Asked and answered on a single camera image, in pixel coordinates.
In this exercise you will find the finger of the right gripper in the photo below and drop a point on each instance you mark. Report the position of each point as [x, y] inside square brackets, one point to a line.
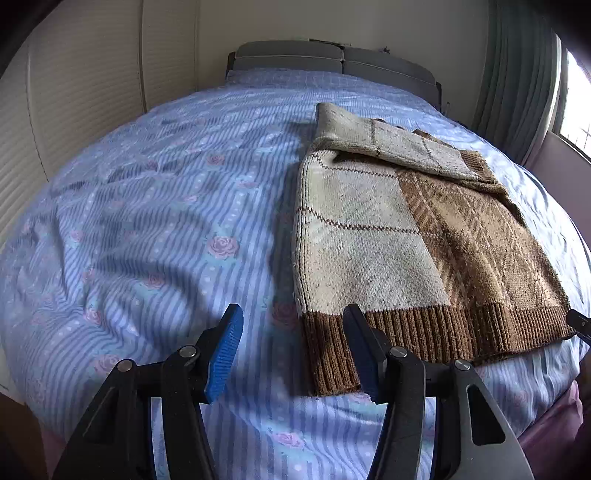
[580, 324]

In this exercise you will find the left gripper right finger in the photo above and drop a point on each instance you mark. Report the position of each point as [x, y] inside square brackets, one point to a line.
[472, 439]

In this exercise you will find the green curtain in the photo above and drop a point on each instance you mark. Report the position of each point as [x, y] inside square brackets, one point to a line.
[520, 80]

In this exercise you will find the brown beige knit sweater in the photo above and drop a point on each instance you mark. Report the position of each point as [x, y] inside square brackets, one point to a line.
[425, 240]

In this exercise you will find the window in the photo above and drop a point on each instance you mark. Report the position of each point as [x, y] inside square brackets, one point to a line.
[576, 119]

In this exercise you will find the grey padded headboard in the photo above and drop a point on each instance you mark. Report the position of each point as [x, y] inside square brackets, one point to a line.
[315, 55]

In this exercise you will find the blue floral striped bedsheet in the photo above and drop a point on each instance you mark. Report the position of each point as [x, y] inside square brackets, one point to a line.
[144, 238]

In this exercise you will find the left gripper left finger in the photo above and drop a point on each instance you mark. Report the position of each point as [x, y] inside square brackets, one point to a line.
[113, 438]

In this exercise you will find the cream louvered wardrobe doors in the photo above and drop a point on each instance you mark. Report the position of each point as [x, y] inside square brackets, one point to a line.
[87, 68]

